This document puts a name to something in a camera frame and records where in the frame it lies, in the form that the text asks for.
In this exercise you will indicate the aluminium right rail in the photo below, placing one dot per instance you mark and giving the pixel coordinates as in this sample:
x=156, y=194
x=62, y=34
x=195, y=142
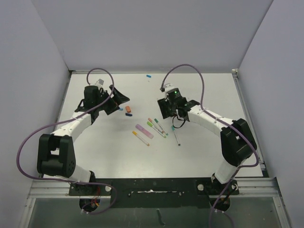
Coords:
x=248, y=118

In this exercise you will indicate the aluminium front rail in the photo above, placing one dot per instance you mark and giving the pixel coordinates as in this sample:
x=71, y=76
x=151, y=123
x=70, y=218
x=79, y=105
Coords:
x=259, y=204

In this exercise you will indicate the orange highlighter cap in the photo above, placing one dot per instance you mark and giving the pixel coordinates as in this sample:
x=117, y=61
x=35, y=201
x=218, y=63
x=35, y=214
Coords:
x=128, y=109

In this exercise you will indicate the yellow cap pen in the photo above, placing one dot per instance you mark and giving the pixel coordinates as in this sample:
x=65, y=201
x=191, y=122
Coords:
x=140, y=138

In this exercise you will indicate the aluminium rail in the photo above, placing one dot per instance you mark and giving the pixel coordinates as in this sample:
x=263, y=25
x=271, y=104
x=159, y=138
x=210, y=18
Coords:
x=259, y=204
x=248, y=118

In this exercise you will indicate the purple highlighter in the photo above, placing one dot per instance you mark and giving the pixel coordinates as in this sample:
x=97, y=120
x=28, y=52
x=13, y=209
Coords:
x=144, y=131

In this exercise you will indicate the teal cap white pen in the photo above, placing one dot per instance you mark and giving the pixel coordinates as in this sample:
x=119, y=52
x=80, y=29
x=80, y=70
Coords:
x=175, y=135

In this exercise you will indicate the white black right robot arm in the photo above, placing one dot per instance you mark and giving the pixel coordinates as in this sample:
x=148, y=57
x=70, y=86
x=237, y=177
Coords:
x=237, y=141

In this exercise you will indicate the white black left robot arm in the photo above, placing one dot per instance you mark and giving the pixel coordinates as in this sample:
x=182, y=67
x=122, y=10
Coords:
x=56, y=154

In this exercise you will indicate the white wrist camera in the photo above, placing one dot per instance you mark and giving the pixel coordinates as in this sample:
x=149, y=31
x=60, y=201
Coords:
x=99, y=83
x=167, y=87

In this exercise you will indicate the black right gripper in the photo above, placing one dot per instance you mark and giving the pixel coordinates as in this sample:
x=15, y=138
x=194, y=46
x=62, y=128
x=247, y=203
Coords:
x=164, y=103

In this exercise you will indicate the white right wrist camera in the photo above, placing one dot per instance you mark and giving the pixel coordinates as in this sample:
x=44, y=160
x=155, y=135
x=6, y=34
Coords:
x=167, y=87

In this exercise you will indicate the teal green cap pen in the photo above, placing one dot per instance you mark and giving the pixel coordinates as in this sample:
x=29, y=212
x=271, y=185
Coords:
x=161, y=127

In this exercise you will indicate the pink orange cap pen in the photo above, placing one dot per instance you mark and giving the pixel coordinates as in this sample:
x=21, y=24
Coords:
x=155, y=125

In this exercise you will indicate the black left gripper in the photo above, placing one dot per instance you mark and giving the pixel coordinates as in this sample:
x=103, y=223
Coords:
x=117, y=99

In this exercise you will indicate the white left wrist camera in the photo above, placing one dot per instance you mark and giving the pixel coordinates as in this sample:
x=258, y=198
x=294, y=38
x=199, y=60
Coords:
x=99, y=83

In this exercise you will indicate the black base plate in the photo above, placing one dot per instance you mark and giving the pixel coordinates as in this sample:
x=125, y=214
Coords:
x=157, y=192

